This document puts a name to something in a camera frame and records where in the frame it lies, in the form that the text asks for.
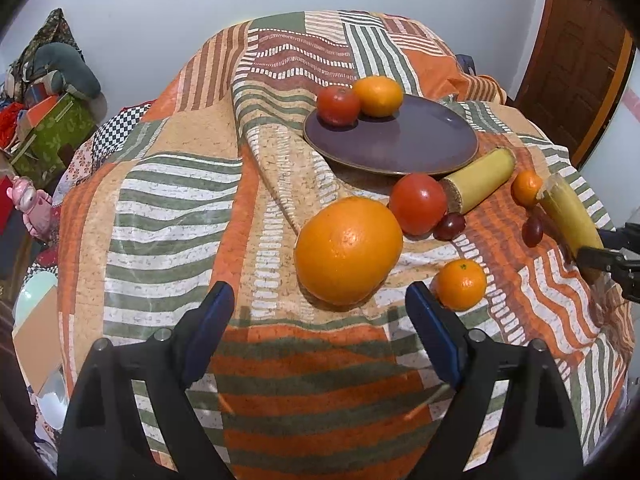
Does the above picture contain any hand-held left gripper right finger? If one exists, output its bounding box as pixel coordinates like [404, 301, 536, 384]
[405, 281, 586, 480]

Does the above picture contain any large orange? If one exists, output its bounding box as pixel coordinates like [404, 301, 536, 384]
[294, 196, 404, 307]

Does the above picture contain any red bag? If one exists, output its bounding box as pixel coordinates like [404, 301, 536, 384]
[0, 102, 27, 147]

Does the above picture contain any medium orange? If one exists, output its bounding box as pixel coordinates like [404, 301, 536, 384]
[353, 75, 404, 118]

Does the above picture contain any dark red grape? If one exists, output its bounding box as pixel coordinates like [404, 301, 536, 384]
[433, 212, 467, 242]
[521, 216, 544, 248]

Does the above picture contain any pink toy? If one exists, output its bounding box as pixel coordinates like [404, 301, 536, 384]
[7, 176, 55, 242]

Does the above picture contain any small mandarin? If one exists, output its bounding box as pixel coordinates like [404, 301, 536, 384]
[511, 170, 544, 207]
[436, 258, 488, 312]

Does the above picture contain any cut yellow banana piece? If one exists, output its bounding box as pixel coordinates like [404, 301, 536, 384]
[440, 147, 517, 215]

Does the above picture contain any black white checkered cloth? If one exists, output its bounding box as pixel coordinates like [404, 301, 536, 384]
[92, 102, 154, 162]

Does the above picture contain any pale green round object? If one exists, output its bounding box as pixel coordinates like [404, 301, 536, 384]
[14, 270, 59, 323]

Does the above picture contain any dark patterned cloth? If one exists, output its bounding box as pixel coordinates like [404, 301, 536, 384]
[10, 7, 83, 86]

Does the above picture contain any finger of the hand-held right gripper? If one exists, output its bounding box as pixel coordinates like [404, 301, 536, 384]
[600, 224, 640, 249]
[577, 246, 640, 304]

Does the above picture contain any red tomato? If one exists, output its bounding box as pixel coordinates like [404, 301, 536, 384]
[388, 173, 449, 237]
[316, 86, 362, 127]

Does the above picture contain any brown cardboard sheet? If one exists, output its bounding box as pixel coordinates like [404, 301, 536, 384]
[12, 300, 64, 397]

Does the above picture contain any striped patchwork blanket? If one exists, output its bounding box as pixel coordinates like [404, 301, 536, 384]
[56, 9, 637, 480]

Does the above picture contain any brown wooden door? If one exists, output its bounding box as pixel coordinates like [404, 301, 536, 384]
[514, 0, 639, 169]

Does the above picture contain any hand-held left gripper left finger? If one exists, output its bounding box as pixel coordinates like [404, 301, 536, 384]
[59, 281, 236, 480]

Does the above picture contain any green patterned box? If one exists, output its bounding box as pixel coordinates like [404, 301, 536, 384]
[10, 94, 97, 182]

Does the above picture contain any dark purple plate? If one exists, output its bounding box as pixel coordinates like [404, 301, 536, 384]
[302, 94, 479, 176]

